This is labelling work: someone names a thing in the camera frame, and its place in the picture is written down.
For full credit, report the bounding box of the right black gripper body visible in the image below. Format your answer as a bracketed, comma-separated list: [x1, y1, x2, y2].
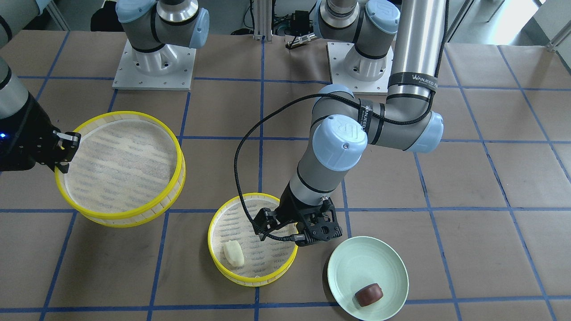
[0, 94, 80, 172]

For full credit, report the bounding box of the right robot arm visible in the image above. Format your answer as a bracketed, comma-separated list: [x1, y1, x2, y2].
[0, 0, 210, 173]

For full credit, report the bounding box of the brown bun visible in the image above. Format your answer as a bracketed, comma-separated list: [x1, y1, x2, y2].
[354, 283, 384, 307]

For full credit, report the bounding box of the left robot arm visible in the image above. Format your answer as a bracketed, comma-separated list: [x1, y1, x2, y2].
[245, 0, 449, 247]

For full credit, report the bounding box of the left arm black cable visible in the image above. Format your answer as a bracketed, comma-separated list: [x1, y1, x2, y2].
[235, 0, 449, 243]

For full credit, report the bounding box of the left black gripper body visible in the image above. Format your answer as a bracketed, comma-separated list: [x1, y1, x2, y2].
[264, 186, 343, 247]

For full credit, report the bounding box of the yellow steamer layer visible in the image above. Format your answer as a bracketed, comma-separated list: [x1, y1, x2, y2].
[55, 111, 186, 228]
[207, 196, 298, 287]

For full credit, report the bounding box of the white bun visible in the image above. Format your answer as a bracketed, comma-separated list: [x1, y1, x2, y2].
[223, 240, 245, 268]

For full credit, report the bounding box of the aluminium frame post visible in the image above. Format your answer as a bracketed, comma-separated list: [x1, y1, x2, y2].
[252, 0, 273, 42]

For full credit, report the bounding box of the light green plate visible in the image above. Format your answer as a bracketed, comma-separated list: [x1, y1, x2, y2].
[327, 236, 409, 321]

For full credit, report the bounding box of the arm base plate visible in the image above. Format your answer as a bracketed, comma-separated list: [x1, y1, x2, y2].
[112, 42, 196, 91]
[327, 42, 394, 96]

